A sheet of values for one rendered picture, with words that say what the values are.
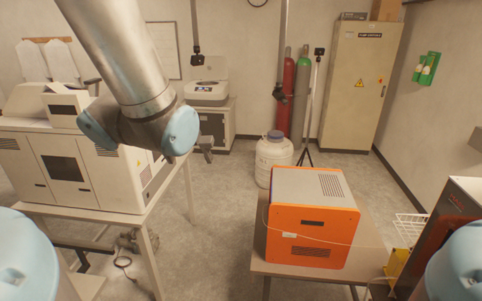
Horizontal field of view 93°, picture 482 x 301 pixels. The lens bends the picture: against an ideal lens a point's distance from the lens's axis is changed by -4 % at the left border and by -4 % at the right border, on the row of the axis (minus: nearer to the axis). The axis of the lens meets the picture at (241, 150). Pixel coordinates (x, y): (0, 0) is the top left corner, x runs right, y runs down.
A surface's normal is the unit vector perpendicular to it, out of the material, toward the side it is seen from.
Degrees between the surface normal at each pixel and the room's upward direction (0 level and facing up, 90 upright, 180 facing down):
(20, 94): 40
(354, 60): 90
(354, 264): 0
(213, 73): 105
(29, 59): 89
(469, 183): 0
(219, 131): 90
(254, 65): 90
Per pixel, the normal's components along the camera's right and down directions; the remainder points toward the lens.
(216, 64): -0.13, 0.68
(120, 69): 0.18, 0.70
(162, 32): -0.13, 0.47
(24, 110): -0.08, -0.37
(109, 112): -0.32, -0.26
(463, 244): -0.47, -0.88
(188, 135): 0.92, 0.25
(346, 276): 0.00, -0.88
